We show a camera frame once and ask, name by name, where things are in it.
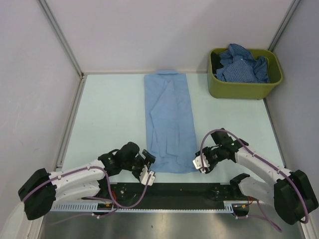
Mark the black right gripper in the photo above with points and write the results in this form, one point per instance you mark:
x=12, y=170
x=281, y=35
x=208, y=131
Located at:
x=205, y=150

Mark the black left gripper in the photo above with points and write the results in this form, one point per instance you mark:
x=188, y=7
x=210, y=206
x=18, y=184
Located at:
x=149, y=158

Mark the light blue long sleeve shirt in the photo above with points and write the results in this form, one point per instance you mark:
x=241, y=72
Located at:
x=170, y=128

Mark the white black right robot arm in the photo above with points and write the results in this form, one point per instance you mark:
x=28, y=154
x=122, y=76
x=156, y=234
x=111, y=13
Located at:
x=289, y=192

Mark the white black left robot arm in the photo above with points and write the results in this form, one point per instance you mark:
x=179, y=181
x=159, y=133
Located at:
x=44, y=190

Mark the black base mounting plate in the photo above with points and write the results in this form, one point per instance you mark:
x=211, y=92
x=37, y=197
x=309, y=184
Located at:
x=179, y=195

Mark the green plastic bin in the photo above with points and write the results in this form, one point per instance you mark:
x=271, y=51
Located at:
x=254, y=91

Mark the blue checkered shirt in bin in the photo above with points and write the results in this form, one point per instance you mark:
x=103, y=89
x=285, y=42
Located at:
x=239, y=66

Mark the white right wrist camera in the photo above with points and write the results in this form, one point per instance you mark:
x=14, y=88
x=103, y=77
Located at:
x=201, y=163

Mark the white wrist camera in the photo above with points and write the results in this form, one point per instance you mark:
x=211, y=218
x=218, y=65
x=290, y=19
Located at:
x=147, y=177
x=201, y=163

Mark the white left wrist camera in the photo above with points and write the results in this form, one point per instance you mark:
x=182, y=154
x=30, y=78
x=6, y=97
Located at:
x=147, y=177

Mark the white slotted cable duct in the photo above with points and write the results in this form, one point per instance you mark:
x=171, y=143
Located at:
x=99, y=207

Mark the aluminium frame post right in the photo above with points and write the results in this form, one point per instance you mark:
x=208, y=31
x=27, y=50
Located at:
x=284, y=24

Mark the aluminium frame post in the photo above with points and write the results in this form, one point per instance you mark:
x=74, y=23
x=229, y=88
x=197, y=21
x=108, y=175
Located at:
x=48, y=13
x=284, y=24

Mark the aluminium frame post left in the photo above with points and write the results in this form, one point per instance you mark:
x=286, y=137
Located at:
x=48, y=13

